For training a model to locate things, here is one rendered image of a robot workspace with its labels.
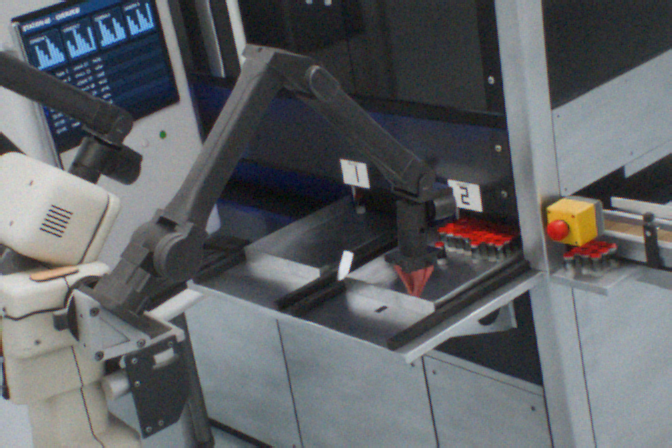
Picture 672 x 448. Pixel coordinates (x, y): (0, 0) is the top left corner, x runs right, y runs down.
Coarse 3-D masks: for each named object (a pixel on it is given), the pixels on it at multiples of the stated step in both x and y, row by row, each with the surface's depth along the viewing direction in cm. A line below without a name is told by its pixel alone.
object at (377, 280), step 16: (432, 240) 289; (448, 256) 281; (464, 256) 279; (512, 256) 267; (352, 272) 274; (368, 272) 277; (384, 272) 279; (432, 272) 274; (448, 272) 273; (464, 272) 272; (480, 272) 270; (496, 272) 265; (352, 288) 272; (368, 288) 268; (384, 288) 264; (400, 288) 270; (432, 288) 267; (448, 288) 266; (464, 288) 259; (400, 304) 262; (416, 304) 258; (432, 304) 254
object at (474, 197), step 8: (456, 184) 275; (464, 184) 273; (472, 184) 271; (456, 192) 276; (464, 192) 274; (472, 192) 272; (456, 200) 277; (464, 200) 275; (472, 200) 273; (472, 208) 274; (480, 208) 272
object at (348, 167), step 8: (344, 160) 300; (344, 168) 301; (352, 168) 299; (360, 168) 296; (344, 176) 302; (352, 176) 300; (360, 176) 298; (352, 184) 301; (360, 184) 299; (368, 184) 296
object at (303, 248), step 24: (312, 216) 309; (336, 216) 314; (360, 216) 311; (384, 216) 308; (264, 240) 300; (288, 240) 305; (312, 240) 302; (336, 240) 300; (360, 240) 297; (384, 240) 290; (264, 264) 293; (288, 264) 286; (312, 264) 289; (336, 264) 282
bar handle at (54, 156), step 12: (12, 24) 280; (12, 36) 281; (12, 48) 284; (24, 48) 282; (24, 60) 283; (36, 108) 287; (48, 120) 288; (48, 132) 289; (48, 144) 290; (48, 156) 291; (60, 156) 292; (60, 168) 292
